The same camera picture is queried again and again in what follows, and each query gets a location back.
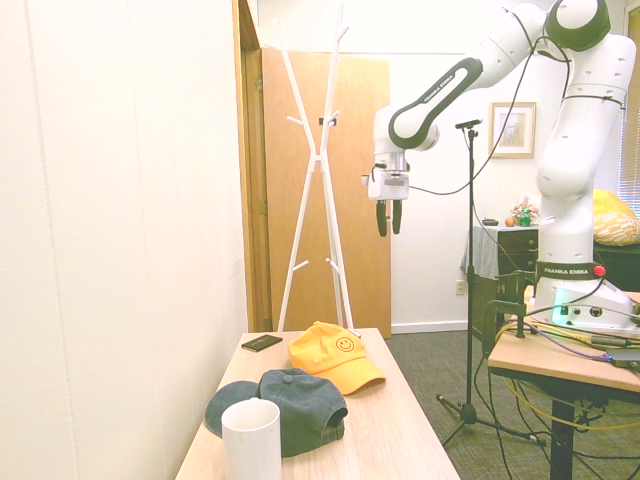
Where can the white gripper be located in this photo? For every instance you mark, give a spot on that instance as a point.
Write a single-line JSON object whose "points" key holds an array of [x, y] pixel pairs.
{"points": [[390, 186]]}

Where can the yellow smiley face cap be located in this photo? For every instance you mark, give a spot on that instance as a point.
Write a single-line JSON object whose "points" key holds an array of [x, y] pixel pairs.
{"points": [[325, 360]]}

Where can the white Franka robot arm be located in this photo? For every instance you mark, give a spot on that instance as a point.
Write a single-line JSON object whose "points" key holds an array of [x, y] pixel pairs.
{"points": [[565, 165]]}

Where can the dark blue denim cap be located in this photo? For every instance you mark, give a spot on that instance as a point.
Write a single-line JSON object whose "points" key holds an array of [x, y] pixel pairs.
{"points": [[300, 400]]}

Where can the brown wooden door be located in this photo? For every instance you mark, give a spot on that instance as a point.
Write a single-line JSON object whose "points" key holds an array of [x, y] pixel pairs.
{"points": [[350, 250]]}

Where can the white coat rack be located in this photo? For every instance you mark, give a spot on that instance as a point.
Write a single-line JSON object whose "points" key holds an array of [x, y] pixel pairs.
{"points": [[315, 170]]}

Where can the grey hanging cloth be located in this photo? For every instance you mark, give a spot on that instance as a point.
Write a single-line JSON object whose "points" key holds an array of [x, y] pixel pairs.
{"points": [[482, 250]]}

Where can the black tripod stand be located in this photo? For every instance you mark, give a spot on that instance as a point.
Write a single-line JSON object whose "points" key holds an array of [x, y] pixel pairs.
{"points": [[470, 300]]}

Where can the black door sign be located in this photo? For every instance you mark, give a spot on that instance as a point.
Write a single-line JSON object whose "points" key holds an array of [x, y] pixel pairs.
{"points": [[328, 120]]}

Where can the dark wooden dresser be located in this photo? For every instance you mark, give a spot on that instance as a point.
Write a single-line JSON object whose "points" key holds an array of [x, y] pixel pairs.
{"points": [[517, 247]]}

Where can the black C-clamp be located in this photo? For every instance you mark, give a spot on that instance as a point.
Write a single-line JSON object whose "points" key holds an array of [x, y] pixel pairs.
{"points": [[492, 320]]}

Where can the small black flat box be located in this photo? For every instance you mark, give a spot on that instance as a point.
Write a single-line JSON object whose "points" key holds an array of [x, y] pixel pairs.
{"points": [[262, 343]]}

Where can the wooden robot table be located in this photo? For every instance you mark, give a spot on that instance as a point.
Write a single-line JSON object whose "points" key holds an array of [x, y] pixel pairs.
{"points": [[550, 362]]}

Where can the red round knob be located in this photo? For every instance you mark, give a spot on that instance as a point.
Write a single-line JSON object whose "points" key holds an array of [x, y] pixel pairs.
{"points": [[599, 270]]}

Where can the plain yellow cushion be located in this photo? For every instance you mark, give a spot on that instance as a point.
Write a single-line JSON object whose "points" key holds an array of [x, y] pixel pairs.
{"points": [[607, 200]]}

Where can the yellow white patterned pillow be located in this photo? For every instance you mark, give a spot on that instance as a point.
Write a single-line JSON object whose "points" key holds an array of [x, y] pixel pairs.
{"points": [[617, 227]]}

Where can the window blind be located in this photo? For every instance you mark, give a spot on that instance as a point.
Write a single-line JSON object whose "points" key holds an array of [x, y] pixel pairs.
{"points": [[631, 140]]}

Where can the white cylindrical cup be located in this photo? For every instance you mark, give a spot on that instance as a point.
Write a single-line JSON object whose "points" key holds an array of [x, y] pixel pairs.
{"points": [[251, 445]]}

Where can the black flat device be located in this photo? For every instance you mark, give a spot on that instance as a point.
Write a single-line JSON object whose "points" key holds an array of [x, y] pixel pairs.
{"points": [[625, 357]]}

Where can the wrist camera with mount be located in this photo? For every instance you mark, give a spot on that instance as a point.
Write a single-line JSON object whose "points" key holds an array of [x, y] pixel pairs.
{"points": [[367, 179]]}

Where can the white wall outlet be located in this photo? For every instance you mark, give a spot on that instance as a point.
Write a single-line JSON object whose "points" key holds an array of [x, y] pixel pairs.
{"points": [[460, 287]]}

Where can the black camera on stand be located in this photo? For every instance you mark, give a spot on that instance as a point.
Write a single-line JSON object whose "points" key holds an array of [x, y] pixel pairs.
{"points": [[469, 123]]}

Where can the wooden door frame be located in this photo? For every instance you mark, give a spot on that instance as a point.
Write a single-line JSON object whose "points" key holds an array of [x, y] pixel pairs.
{"points": [[252, 200]]}

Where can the framed wall picture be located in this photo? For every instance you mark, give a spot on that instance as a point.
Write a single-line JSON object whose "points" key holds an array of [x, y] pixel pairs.
{"points": [[512, 130]]}

